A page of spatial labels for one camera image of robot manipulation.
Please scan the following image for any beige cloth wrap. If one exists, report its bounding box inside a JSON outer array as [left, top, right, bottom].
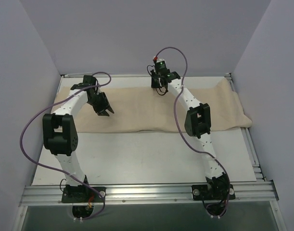
[[54, 79, 253, 133]]

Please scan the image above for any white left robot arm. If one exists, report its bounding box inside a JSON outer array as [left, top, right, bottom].
[[42, 74, 114, 202]]

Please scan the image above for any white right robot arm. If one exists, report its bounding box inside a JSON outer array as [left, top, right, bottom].
[[151, 70, 230, 199]]

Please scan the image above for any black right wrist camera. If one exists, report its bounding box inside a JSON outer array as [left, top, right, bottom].
[[153, 57, 170, 75]]

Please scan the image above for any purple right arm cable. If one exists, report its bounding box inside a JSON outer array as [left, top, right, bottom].
[[154, 47, 230, 216]]

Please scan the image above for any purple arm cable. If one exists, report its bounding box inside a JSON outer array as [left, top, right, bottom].
[[19, 71, 112, 219], [154, 47, 230, 216]]

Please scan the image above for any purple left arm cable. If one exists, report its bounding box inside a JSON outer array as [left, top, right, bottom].
[[19, 71, 112, 219]]

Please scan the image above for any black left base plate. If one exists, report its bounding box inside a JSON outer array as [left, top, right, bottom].
[[61, 185, 106, 204]]

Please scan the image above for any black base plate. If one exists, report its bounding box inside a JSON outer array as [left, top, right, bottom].
[[191, 184, 227, 201], [61, 185, 106, 204]]

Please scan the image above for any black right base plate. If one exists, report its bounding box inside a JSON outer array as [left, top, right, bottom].
[[191, 184, 227, 201]]

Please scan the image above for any aluminium front rail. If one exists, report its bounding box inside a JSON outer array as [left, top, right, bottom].
[[19, 181, 279, 206]]

